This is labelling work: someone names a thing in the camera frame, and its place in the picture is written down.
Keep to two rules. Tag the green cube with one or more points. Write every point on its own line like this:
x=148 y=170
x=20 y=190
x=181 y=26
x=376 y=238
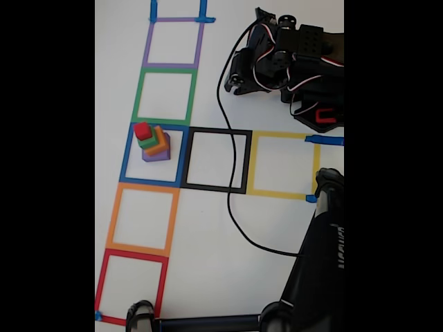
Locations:
x=149 y=142

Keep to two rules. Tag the yellow square frame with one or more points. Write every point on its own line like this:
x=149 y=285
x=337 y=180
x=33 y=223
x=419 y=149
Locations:
x=277 y=134

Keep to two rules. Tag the long blue tape strip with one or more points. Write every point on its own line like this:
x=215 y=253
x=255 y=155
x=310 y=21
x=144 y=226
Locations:
x=328 y=140

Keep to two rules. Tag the blue square frame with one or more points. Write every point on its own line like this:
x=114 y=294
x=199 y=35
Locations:
x=125 y=155

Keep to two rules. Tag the orange square frame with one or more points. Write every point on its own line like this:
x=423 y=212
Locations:
x=112 y=221

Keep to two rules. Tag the black tripod stand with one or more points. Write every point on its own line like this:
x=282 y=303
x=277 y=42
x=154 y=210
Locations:
x=311 y=276

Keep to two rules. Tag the small blue tape piece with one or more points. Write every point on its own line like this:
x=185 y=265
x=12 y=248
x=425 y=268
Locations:
x=98 y=315
x=310 y=198

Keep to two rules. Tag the purple square block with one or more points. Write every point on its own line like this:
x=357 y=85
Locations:
x=157 y=158

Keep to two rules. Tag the small red cube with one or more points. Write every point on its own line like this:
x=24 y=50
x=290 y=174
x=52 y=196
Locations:
x=141 y=130

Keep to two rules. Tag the green square frame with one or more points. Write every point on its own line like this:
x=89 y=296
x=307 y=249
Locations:
x=136 y=100

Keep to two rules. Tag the red square frame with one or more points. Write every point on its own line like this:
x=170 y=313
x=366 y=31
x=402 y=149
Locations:
x=101 y=283

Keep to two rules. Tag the black square frame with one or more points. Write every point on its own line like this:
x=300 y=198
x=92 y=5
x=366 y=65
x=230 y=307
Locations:
x=214 y=130

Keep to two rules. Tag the orange square block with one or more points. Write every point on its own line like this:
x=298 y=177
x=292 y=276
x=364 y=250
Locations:
x=160 y=147

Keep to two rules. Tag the purple square frame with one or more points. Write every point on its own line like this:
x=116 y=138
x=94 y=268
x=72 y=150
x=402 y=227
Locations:
x=147 y=45

